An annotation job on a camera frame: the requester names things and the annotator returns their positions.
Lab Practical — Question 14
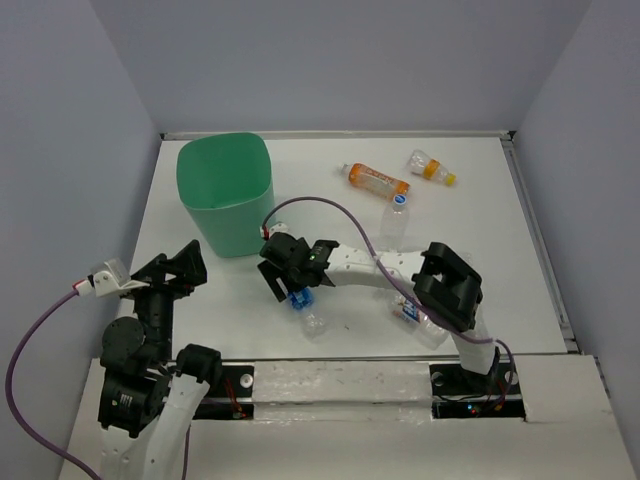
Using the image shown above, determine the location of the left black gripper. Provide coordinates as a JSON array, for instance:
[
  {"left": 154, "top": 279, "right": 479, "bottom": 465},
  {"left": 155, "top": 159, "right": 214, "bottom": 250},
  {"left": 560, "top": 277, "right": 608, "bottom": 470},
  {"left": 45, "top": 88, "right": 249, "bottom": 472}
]
[{"left": 123, "top": 236, "right": 208, "bottom": 359}]

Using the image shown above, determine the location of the clear bottle blue label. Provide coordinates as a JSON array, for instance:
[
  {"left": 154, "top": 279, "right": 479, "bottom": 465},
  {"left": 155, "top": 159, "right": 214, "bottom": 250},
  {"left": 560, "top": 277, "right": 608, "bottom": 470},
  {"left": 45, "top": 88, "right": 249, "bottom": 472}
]
[{"left": 287, "top": 288, "right": 331, "bottom": 341}]

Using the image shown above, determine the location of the clear bottle blue-white cap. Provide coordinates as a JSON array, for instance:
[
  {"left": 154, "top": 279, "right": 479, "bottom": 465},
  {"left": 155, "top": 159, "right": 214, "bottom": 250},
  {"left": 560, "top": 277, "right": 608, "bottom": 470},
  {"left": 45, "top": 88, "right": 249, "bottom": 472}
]
[{"left": 379, "top": 194, "right": 409, "bottom": 251}]

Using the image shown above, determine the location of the orange label tea bottle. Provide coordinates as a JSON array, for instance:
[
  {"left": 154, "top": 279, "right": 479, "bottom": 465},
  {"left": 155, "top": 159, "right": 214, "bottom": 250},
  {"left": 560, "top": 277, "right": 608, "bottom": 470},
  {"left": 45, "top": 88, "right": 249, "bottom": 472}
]
[{"left": 337, "top": 163, "right": 410, "bottom": 201}]

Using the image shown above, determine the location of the small yellow cap bottle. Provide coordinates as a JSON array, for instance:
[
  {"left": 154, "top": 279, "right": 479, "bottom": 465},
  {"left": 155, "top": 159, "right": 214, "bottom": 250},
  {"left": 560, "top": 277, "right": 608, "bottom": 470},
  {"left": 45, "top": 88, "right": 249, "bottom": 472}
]
[{"left": 408, "top": 149, "right": 456, "bottom": 187}]

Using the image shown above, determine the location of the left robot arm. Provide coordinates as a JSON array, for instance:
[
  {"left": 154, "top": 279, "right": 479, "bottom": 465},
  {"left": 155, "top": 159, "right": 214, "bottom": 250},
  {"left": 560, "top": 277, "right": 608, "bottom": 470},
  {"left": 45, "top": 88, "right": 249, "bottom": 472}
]
[{"left": 92, "top": 240, "right": 223, "bottom": 479}]

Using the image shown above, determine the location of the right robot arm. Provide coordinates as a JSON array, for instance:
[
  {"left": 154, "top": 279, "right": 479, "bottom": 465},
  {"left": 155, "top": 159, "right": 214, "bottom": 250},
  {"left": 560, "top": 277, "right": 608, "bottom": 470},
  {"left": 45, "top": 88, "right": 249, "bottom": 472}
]
[{"left": 258, "top": 232, "right": 498, "bottom": 392}]

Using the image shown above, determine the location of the green plastic bin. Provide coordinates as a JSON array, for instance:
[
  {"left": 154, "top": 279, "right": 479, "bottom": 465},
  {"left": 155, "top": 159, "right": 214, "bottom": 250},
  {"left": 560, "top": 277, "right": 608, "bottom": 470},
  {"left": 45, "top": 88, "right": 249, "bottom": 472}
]
[{"left": 176, "top": 132, "right": 275, "bottom": 258}]

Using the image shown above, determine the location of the clear bottle blue-orange label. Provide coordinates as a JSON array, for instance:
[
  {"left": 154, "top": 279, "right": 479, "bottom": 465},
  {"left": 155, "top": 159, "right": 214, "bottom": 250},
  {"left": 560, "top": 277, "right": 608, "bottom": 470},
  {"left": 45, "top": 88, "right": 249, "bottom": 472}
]
[{"left": 385, "top": 291, "right": 449, "bottom": 350}]

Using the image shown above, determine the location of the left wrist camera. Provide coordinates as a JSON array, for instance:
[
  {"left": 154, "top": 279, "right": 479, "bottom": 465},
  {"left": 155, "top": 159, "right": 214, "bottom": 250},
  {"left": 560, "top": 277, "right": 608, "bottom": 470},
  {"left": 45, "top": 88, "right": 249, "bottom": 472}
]
[{"left": 90, "top": 258, "right": 150, "bottom": 297}]

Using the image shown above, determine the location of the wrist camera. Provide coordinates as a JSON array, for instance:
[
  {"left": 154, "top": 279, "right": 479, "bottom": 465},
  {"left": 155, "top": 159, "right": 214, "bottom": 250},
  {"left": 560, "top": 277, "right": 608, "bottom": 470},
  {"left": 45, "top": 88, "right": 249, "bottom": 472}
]
[
  {"left": 259, "top": 222, "right": 289, "bottom": 241},
  {"left": 90, "top": 258, "right": 150, "bottom": 297}
]

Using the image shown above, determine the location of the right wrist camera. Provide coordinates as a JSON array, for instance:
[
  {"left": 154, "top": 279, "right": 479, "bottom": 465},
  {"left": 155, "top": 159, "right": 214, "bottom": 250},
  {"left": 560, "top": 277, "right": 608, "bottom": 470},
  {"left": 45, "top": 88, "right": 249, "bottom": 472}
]
[{"left": 259, "top": 222, "right": 289, "bottom": 241}]

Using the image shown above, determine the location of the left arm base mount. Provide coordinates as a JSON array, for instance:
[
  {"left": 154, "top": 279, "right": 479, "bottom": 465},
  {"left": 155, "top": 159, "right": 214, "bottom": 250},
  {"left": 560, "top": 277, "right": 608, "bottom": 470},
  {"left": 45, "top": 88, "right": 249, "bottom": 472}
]
[{"left": 194, "top": 362, "right": 255, "bottom": 421}]

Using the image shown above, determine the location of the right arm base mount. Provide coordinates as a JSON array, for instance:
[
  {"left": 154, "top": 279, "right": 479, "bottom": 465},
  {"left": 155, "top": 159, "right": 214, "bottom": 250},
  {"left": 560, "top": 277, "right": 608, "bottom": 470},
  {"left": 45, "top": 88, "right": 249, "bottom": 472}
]
[{"left": 429, "top": 362, "right": 526, "bottom": 420}]

